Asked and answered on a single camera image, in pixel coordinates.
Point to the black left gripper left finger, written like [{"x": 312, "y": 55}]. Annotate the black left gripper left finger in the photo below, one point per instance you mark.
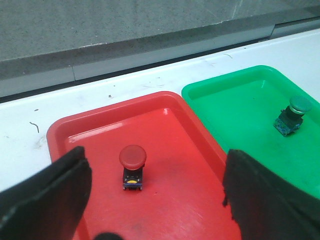
[{"x": 48, "y": 205}]

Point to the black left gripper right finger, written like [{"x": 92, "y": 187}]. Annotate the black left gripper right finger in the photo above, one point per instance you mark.
[{"x": 264, "y": 205}]

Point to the green mushroom push button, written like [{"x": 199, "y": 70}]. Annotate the green mushroom push button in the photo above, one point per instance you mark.
[{"x": 291, "y": 118}]

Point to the red mushroom push button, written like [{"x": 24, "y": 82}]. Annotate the red mushroom push button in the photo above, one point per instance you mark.
[{"x": 132, "y": 158}]

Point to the red plastic tray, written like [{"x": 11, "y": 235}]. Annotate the red plastic tray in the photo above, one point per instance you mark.
[{"x": 182, "y": 193}]

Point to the green plastic tray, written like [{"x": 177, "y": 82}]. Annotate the green plastic tray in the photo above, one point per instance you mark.
[{"x": 239, "y": 110}]

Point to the grey stone platform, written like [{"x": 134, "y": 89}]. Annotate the grey stone platform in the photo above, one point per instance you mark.
[{"x": 47, "y": 45}]

